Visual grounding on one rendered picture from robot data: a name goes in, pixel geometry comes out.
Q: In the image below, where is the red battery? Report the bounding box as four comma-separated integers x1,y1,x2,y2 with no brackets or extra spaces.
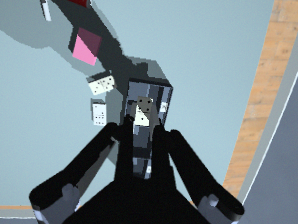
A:
68,0,92,9

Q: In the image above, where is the dark grey rack of bins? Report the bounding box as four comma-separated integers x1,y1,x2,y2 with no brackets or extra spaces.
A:
125,78,174,179

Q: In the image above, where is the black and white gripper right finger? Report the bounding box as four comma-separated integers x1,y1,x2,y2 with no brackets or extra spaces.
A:
149,105,245,224

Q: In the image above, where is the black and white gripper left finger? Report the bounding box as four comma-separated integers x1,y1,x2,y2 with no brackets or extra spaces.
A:
29,102,137,224

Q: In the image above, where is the white domino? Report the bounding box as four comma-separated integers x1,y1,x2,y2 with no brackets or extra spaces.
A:
93,103,106,126
135,96,153,126
89,75,117,95

